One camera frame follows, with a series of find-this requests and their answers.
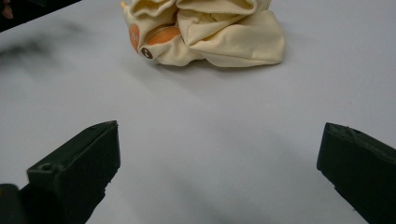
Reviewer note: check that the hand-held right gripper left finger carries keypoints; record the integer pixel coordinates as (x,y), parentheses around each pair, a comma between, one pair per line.
(77,168)

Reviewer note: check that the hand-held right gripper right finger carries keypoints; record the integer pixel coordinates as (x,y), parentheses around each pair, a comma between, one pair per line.
(361,168)

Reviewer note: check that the cream children's garment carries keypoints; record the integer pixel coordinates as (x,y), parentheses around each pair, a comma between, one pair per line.
(224,37)

